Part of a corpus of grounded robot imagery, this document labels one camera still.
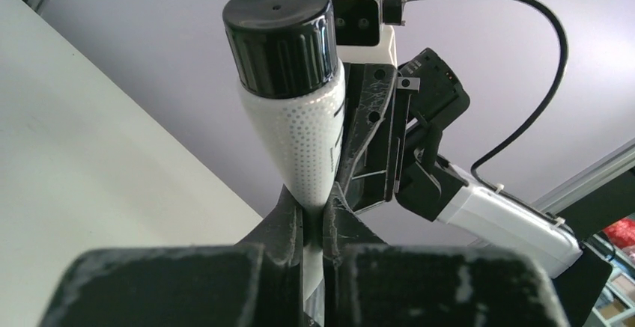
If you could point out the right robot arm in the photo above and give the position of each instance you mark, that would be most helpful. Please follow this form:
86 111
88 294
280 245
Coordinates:
578 273

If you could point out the white toothpaste tube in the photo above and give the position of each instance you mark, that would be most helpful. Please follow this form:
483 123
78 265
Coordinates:
292 87

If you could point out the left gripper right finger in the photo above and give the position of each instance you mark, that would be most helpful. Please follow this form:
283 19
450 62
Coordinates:
371 283

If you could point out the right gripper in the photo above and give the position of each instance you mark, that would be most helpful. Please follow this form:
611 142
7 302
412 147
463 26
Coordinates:
395 117

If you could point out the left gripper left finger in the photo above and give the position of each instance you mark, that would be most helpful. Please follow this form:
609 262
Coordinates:
255 282

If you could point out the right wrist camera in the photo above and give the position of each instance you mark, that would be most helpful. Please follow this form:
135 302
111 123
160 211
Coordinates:
361 35

